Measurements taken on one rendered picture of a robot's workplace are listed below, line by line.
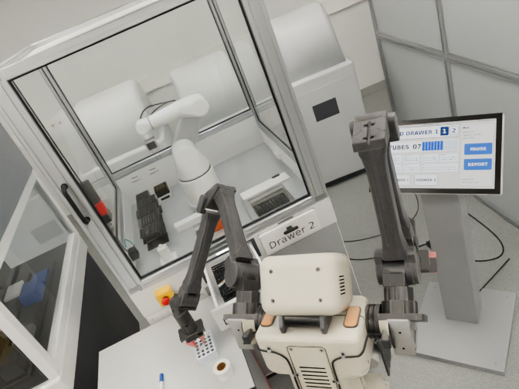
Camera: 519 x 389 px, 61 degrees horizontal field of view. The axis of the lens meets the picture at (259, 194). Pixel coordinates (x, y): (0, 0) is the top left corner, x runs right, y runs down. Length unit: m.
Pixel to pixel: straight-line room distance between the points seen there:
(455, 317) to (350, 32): 3.58
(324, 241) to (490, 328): 0.96
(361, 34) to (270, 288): 4.51
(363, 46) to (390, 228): 4.42
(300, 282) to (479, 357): 1.55
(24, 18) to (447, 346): 4.53
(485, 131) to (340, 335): 1.10
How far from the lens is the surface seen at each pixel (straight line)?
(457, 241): 2.23
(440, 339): 2.59
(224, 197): 1.53
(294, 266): 1.10
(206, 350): 1.87
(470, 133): 1.93
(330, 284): 1.08
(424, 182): 1.95
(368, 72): 5.54
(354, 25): 5.36
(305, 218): 2.08
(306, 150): 1.96
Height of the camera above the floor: 2.08
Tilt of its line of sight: 29 degrees down
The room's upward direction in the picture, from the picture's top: 23 degrees counter-clockwise
